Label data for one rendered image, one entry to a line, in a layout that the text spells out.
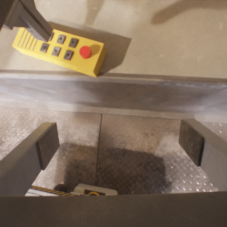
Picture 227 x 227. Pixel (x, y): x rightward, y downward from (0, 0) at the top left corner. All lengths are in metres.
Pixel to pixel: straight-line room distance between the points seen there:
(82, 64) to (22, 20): 0.17
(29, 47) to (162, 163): 0.98
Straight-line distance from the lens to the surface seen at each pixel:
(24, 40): 0.52
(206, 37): 0.51
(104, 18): 0.52
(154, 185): 1.19
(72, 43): 0.45
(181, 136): 0.17
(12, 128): 1.45
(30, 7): 0.31
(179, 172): 1.19
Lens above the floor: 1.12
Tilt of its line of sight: 81 degrees down
